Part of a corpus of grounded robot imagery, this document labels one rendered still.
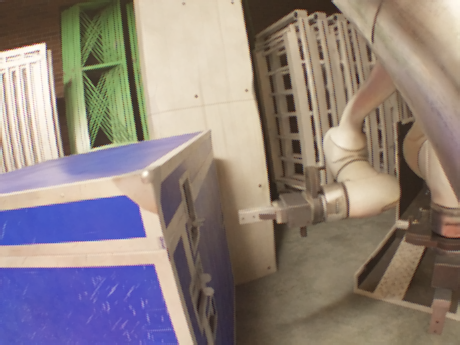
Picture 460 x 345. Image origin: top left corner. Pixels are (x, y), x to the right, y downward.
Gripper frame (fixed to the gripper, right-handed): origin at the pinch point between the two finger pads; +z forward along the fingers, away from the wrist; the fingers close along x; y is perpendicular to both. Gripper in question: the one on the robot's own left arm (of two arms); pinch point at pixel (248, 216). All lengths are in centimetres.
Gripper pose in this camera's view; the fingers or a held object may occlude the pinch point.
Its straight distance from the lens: 68.4
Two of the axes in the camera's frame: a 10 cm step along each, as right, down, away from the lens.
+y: 1.4, 9.8, 1.3
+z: -9.9, 1.4, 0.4
